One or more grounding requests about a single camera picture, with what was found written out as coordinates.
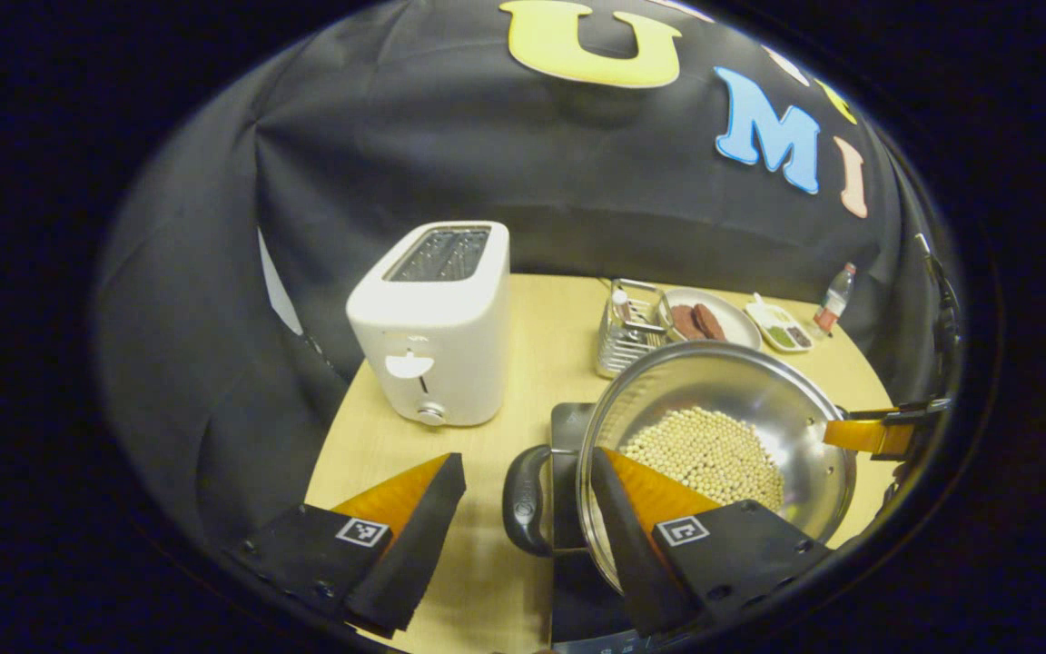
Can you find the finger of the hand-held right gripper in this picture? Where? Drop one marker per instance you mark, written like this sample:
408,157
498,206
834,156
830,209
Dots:
868,436
904,413

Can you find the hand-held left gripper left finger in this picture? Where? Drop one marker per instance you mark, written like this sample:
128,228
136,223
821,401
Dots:
419,545

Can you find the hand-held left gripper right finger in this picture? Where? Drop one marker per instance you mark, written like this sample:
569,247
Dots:
636,554

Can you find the black induction cooktop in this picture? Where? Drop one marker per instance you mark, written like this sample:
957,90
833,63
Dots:
568,427

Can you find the black stand pole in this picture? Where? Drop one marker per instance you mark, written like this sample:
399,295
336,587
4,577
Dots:
941,300

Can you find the pile of dark beans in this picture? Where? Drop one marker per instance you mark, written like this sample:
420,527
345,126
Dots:
800,335

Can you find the pile of yellow soybeans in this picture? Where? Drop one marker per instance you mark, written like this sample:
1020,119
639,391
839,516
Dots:
714,450

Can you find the pile of green beans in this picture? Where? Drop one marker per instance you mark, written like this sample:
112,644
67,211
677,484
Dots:
779,338

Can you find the clear plastic water bottle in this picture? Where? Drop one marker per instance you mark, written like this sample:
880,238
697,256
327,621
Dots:
834,300

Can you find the white divided dish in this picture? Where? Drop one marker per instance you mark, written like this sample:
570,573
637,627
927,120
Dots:
764,316

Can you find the white oval plate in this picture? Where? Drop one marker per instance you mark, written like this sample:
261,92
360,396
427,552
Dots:
736,318

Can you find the brown meat slice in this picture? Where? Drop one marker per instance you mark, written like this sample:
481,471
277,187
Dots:
710,321
685,322

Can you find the white toaster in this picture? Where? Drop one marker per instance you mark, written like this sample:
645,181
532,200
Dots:
432,345

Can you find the pink and white stick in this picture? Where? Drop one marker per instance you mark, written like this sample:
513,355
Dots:
620,304

